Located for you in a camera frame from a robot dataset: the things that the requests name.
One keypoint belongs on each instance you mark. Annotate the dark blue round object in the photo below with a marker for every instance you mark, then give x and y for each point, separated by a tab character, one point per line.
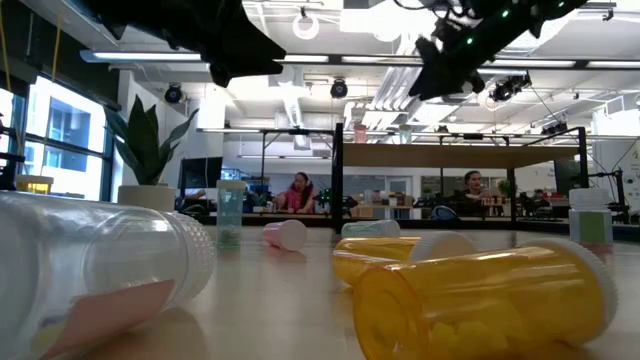
444	214

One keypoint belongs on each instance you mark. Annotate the black background rig frame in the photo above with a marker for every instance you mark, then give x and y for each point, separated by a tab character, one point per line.
240	130

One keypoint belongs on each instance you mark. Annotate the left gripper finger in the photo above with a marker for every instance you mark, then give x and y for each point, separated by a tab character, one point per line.
255	42
221	67

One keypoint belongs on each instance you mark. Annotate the wooden shelf black legs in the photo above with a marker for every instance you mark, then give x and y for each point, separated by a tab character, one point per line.
450	156

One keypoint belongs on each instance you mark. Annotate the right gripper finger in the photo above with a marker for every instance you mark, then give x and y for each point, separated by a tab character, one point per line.
476	82
437	72

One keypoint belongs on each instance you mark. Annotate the teal pill bottle white cap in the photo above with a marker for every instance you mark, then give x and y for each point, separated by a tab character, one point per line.
405	135
370	229
230	215

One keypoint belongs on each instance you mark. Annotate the large window black frame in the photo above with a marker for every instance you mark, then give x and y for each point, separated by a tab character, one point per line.
65	125

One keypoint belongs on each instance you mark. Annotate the black ceiling camera cluster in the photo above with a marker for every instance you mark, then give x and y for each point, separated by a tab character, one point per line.
510	89

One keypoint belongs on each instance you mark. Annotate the black ceiling spotlight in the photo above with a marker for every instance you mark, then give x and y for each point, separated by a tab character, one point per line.
173	94
339	88

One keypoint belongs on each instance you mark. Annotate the potted snake plant white pot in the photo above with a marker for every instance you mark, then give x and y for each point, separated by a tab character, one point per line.
145	150

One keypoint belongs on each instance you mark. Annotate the black aluminium rig frame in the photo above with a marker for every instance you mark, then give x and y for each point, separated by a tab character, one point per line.
550	225

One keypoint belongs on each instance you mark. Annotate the long linear ceiling light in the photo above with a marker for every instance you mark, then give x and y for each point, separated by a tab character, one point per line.
150	56

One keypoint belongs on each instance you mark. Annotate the pink pill bottle white cap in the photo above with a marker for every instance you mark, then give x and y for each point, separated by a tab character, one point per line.
360	135
285	235

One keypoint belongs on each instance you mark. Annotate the black background robot arm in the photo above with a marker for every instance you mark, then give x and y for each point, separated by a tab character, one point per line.
620	195

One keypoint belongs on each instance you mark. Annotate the person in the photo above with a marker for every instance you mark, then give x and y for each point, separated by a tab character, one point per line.
472	187
297	197

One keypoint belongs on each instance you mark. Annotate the black monitor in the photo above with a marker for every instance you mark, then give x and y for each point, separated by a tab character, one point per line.
200	172

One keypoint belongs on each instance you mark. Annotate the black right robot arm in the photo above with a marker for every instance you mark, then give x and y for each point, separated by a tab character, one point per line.
555	15

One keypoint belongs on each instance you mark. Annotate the large clear bottle knurled cap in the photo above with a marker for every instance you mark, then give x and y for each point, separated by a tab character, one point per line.
100	260

